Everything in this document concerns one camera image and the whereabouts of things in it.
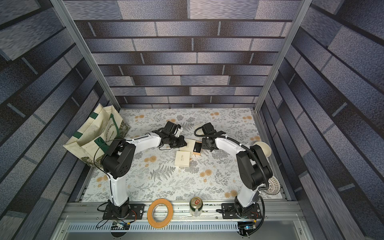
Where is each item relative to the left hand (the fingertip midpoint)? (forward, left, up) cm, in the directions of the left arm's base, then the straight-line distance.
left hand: (187, 143), depth 94 cm
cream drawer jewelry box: (-10, +3, -2) cm, 11 cm away
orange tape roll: (-38, +17, -3) cm, 42 cm away
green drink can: (-36, -6, +5) cm, 37 cm away
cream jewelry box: (-2, -5, -2) cm, 5 cm away
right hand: (0, -13, -1) cm, 13 cm away
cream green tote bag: (-11, +50, +17) cm, 54 cm away
